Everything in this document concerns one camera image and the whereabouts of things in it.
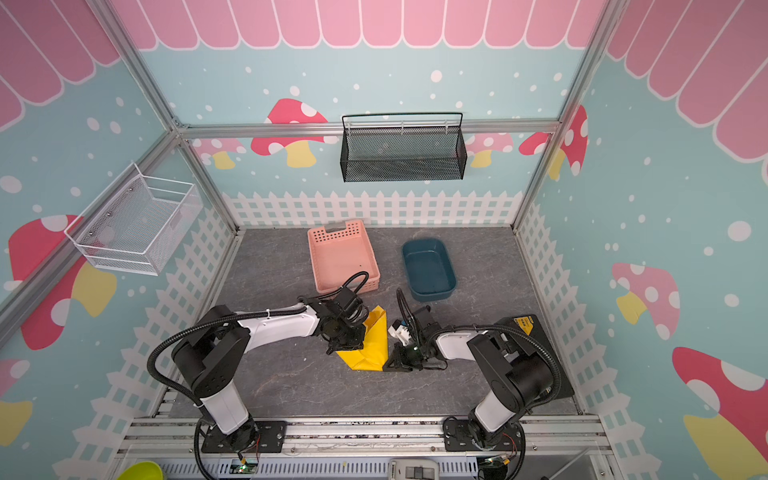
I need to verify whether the white wire mesh wall basket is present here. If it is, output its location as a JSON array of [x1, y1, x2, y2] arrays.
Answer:
[[64, 164, 203, 276]]

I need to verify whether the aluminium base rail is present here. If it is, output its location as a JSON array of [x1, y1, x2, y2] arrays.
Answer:
[[106, 415, 622, 479]]

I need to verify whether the dark teal plastic tray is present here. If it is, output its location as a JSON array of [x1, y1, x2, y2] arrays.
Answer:
[[402, 238, 457, 303]]

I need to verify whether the green round object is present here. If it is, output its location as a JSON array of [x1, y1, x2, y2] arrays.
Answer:
[[117, 461, 166, 480]]

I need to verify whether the black wire mesh wall basket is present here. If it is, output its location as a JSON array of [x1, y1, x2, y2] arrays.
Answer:
[[340, 112, 468, 182]]

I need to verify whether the pink perforated plastic basket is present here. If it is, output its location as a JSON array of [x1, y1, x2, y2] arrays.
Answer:
[[307, 219, 381, 294]]

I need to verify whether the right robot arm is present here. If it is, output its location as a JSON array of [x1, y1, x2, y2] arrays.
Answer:
[[383, 289, 565, 451]]

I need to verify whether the black yellow flat device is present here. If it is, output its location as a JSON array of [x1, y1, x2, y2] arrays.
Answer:
[[509, 314, 574, 400]]

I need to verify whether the yellow paper napkin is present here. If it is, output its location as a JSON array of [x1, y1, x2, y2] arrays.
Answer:
[[337, 306, 389, 372]]

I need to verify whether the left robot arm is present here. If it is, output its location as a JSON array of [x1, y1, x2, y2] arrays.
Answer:
[[146, 271, 369, 453]]

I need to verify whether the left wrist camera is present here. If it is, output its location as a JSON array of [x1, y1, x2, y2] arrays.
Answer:
[[333, 287, 369, 323]]

